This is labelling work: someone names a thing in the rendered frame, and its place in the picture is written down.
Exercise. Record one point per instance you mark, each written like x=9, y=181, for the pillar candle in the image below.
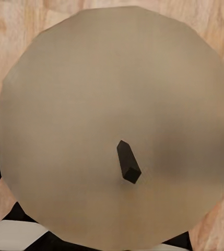
x=112, y=128

